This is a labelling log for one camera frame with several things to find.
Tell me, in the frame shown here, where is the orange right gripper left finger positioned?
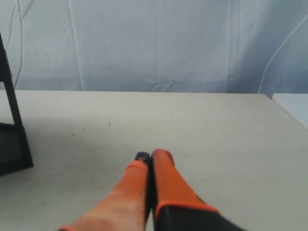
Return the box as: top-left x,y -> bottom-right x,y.
59,152 -> 151,231

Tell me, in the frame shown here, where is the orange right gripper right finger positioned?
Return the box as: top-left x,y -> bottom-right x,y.
152,149 -> 243,231

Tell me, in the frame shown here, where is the black metal shelf rack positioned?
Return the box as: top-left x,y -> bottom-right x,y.
0,41 -> 34,175

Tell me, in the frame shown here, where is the white side table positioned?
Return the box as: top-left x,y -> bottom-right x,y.
272,93 -> 308,130

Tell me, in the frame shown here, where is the white backdrop curtain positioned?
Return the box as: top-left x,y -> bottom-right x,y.
0,0 -> 308,96

